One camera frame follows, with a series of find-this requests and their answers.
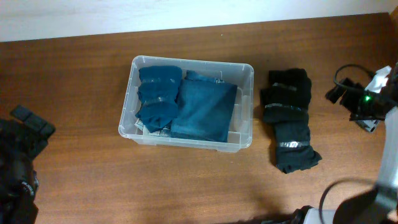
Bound black taped garment roll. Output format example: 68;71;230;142
261;68;312;123
272;121;322;174

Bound blue taped garment roll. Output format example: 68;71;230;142
136;66;182;133

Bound light blue jeans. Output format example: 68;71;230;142
134;119;170;138

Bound dark blue jeans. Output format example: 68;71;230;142
170;70;238;142

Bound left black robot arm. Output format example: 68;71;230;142
1;105;55;224

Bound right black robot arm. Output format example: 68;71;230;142
261;65;397;223

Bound clear plastic storage container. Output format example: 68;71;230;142
118;55;254;152

